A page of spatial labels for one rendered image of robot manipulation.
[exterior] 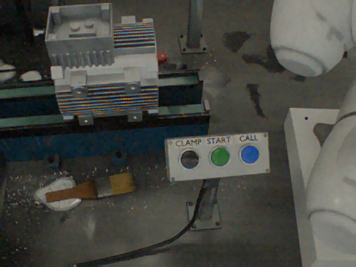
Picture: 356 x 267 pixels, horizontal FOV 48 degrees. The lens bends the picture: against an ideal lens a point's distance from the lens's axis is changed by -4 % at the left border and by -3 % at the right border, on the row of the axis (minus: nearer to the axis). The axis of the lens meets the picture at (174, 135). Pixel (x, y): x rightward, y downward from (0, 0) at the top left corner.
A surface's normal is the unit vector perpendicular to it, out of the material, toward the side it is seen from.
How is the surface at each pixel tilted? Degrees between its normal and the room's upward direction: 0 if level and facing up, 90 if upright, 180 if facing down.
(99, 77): 0
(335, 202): 48
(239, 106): 0
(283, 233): 0
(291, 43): 66
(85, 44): 90
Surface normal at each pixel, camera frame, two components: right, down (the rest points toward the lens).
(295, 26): -0.62, 0.00
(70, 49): 0.11, 0.80
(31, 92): 0.03, -0.58
